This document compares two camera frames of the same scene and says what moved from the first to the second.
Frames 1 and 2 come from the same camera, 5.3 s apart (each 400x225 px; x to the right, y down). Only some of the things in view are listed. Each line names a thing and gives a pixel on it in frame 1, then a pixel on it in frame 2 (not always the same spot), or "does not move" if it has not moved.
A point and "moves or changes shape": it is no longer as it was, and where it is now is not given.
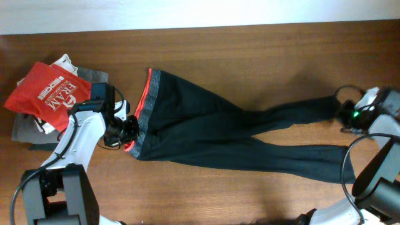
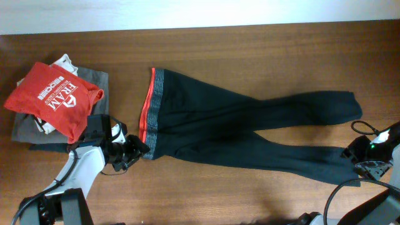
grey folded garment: [27, 129] does not move
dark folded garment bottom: [47, 147] does not move
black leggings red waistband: [180, 121] moves or changes shape
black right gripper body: [350, 116] to [374, 161]
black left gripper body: [122, 131] to [126, 152]
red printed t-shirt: [49, 92] does not move
